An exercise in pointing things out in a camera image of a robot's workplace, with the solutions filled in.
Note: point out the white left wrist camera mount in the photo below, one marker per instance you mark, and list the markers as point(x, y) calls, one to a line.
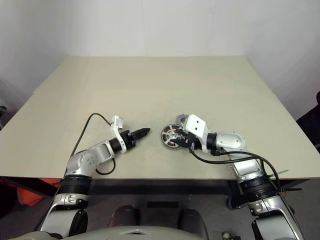
point(117, 125)

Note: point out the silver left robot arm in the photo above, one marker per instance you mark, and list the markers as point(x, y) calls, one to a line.
point(85, 160)

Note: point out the small white knob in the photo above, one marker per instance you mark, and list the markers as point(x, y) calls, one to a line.
point(226, 235)

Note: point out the dark bag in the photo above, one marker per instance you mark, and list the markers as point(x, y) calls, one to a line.
point(3, 116)

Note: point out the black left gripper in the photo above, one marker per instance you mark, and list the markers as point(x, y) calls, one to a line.
point(128, 141)

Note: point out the dark rounded shape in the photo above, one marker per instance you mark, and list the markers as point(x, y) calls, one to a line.
point(125, 215)
point(193, 223)

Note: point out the black spoked rotor disc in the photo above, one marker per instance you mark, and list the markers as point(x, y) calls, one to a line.
point(172, 136)

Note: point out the grey zip tie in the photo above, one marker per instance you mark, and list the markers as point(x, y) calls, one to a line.
point(281, 172)

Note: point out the orange box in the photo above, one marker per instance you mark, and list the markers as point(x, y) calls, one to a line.
point(32, 195)

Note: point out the grey motor housing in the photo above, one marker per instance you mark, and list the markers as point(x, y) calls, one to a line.
point(181, 119)

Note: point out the grey robot torso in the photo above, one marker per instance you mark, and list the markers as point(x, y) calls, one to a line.
point(112, 231)

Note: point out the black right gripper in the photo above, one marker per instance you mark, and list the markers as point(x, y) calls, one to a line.
point(192, 143)

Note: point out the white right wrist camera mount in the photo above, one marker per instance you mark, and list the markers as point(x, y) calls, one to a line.
point(197, 126)

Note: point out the black zip tie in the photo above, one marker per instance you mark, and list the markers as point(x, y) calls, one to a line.
point(291, 190)

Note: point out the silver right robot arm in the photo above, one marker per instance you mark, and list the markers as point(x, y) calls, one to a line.
point(230, 141)

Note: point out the black table frame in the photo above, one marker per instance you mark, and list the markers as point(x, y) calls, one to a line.
point(160, 187)

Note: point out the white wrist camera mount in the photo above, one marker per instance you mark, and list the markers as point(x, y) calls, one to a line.
point(197, 126)
point(117, 125)

